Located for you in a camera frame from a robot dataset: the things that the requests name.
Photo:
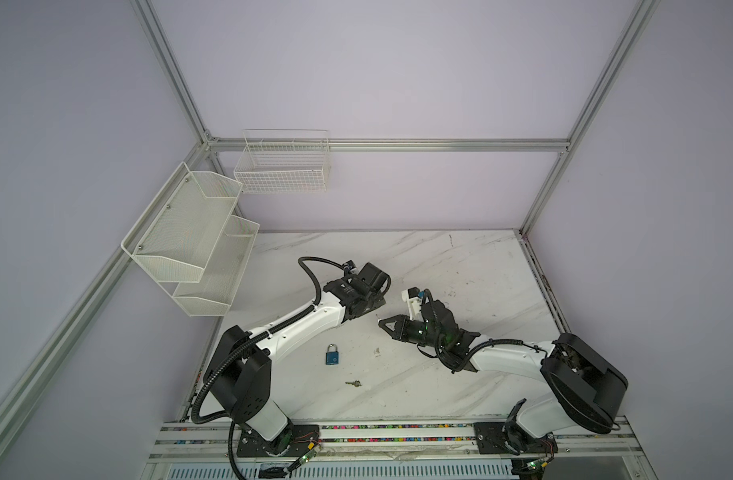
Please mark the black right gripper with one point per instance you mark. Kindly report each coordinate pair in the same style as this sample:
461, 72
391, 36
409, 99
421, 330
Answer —
399, 329

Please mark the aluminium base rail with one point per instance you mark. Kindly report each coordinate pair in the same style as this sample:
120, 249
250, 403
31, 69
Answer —
419, 449

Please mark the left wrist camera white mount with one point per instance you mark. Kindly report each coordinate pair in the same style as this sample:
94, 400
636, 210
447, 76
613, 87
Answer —
348, 266

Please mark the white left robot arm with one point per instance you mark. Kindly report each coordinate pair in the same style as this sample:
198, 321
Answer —
238, 380

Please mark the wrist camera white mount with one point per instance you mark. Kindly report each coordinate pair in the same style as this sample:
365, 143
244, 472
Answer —
348, 266
413, 298

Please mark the white wire basket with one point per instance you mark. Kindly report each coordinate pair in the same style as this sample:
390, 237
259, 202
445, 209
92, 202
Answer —
282, 161

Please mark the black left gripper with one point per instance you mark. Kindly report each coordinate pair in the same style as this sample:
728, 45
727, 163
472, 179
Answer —
378, 301

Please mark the aluminium frame profiles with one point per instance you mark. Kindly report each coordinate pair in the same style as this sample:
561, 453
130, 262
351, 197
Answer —
21, 403

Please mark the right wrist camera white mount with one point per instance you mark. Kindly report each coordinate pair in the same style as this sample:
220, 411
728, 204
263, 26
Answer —
413, 298

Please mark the white mesh two-tier shelf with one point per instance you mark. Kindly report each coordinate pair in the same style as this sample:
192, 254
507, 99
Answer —
192, 243

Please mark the large blue padlock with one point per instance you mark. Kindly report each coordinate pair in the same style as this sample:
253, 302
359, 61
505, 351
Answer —
332, 355

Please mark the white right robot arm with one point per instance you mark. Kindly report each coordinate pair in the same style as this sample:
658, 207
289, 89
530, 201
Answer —
584, 389

